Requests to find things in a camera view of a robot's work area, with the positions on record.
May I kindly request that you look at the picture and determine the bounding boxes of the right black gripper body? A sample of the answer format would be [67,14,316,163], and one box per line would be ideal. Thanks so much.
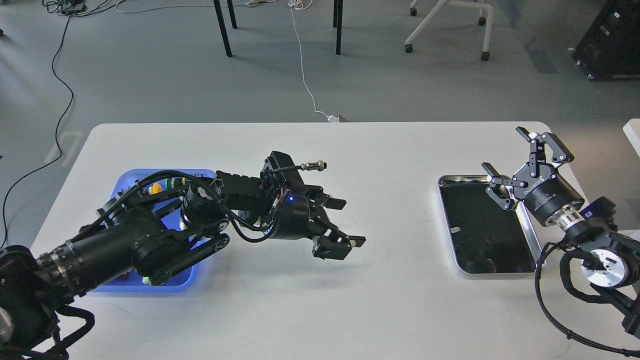
[515,163,585,227]

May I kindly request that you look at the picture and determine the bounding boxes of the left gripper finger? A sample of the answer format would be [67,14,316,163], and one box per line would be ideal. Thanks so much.
[305,185,346,210]
[307,215,367,261]

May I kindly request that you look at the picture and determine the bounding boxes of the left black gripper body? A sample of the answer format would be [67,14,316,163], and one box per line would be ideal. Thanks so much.
[272,186,326,240]

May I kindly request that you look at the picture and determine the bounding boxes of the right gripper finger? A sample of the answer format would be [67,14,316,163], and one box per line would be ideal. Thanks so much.
[481,162,528,211]
[515,126,575,178]

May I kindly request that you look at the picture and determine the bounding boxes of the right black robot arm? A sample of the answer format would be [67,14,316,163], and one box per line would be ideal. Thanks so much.
[482,126,640,358]

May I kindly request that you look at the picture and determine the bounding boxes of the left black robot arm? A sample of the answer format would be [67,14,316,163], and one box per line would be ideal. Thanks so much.
[0,151,366,360]

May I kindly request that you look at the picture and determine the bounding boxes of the silver metal tray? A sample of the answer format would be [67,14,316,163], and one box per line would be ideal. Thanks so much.
[438,175,541,277]

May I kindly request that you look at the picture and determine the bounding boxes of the black equipment case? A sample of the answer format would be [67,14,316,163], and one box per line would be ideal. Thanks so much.
[572,0,640,81]

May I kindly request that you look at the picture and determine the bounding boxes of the blue plastic tray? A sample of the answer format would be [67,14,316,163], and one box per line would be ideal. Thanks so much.
[92,168,215,296]

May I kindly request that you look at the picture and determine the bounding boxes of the black red push button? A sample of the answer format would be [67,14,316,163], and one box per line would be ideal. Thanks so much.
[117,271,132,281]

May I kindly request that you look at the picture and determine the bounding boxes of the black table legs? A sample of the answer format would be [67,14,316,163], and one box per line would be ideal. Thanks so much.
[213,0,345,57]

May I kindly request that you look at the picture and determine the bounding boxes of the white floor cable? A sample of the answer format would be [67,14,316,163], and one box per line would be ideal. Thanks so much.
[115,0,341,123]

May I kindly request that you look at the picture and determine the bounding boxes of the green push button switch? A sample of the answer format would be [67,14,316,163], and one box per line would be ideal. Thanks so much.
[161,177,191,191]

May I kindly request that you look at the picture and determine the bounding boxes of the yellow push button switch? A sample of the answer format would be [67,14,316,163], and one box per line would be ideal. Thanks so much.
[141,182,163,196]

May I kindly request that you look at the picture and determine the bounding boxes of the black floor cable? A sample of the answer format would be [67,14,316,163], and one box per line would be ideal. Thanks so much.
[0,0,118,248]

